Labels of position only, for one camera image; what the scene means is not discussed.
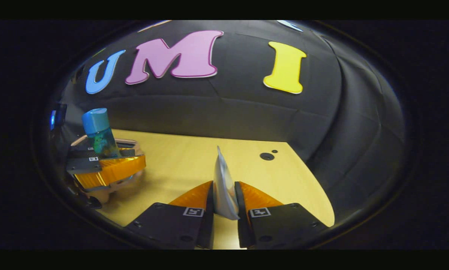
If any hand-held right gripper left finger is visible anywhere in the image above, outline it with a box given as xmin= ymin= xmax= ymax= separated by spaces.
xmin=124 ymin=180 xmax=215 ymax=250

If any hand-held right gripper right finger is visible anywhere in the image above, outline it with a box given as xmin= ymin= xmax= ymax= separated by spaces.
xmin=234 ymin=181 xmax=329 ymax=250

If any silver foil sachet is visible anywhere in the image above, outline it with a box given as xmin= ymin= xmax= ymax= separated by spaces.
xmin=213 ymin=145 xmax=241 ymax=221

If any blue green bottle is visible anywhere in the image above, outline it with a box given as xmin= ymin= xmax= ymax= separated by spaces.
xmin=81 ymin=108 xmax=122 ymax=159

